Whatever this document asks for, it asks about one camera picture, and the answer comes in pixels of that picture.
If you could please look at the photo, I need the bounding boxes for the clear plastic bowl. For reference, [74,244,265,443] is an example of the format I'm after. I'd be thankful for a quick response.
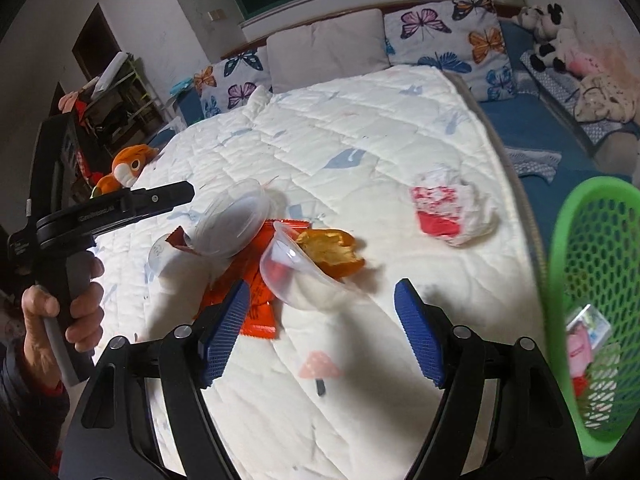
[259,220,371,311]
[187,178,269,260]

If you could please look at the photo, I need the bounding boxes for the blue white patterned cloth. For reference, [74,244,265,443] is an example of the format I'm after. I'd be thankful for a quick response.
[505,147,564,184]

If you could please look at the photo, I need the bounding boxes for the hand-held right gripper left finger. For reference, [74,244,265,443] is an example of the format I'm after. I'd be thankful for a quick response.
[59,279,251,480]

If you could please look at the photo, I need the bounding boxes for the beige pillow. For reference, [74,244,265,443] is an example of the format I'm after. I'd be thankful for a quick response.
[266,8,392,95]

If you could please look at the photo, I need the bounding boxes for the pink snack packet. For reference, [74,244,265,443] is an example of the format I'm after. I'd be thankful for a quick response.
[565,322,599,379]

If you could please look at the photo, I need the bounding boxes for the red white wrapper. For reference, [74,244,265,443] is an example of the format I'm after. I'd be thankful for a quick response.
[410,167,501,247]

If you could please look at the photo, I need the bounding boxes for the white quilted bed pad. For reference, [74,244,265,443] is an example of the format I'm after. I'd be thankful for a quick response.
[92,65,551,480]

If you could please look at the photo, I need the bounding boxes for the small butterfly print pillow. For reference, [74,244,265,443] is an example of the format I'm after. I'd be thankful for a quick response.
[192,46,273,121]

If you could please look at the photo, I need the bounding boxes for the blue patterned blanket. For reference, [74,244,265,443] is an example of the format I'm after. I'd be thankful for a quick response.
[520,50,640,161]

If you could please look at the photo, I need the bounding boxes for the orange fruit peel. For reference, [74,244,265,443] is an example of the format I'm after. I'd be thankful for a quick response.
[295,228,366,281]

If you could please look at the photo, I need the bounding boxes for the dark wooden headboard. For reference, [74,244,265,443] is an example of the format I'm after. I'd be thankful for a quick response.
[220,0,523,63]

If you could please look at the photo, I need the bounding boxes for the large butterfly print pillow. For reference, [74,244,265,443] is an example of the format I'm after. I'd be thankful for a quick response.
[384,0,517,103]

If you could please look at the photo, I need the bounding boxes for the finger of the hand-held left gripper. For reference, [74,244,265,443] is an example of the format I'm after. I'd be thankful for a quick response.
[119,181,196,222]

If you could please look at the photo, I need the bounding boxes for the clear plastic lid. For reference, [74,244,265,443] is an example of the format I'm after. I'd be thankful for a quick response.
[148,232,201,281]

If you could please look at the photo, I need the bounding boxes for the beige spotted cloth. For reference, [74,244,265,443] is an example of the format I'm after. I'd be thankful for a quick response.
[574,72,640,123]

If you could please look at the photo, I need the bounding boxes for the black white cow plush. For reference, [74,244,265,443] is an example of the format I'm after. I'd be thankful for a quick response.
[515,2,581,74]

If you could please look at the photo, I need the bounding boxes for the person's left forearm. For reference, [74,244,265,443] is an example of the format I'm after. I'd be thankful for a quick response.
[0,345,71,466]

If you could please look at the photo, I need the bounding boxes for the orange red snack packet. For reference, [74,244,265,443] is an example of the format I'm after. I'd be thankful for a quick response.
[167,219,313,338]

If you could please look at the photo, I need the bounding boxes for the orange plush toy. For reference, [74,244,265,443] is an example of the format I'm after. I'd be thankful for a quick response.
[90,144,160,197]

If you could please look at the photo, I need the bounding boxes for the person's left hand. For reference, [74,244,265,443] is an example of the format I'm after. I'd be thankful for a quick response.
[21,255,107,386]

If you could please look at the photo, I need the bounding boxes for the white blue milk carton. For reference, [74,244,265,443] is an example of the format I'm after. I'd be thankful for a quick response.
[567,305,612,348]

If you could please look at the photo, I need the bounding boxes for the blue bed sheet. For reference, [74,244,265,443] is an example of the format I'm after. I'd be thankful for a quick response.
[470,19,640,286]

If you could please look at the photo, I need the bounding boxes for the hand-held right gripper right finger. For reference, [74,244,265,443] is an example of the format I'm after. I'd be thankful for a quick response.
[394,277,586,480]

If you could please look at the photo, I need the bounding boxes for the green plastic basket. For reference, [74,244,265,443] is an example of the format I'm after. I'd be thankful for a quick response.
[547,176,640,458]

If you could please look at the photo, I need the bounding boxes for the pink plush toy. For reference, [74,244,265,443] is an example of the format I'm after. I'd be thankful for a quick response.
[570,50,609,79]

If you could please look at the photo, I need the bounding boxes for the hanging pink red clothes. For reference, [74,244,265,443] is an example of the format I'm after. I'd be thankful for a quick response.
[57,89,108,186]

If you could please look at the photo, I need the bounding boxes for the metal shelf rack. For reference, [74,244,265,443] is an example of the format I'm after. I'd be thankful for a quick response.
[82,52,166,161]

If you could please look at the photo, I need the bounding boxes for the dark doorway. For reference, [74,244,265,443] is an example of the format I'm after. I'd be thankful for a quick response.
[72,2,126,86]

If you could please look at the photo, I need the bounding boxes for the white rolled paper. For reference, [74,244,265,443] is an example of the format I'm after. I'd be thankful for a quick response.
[92,52,129,99]

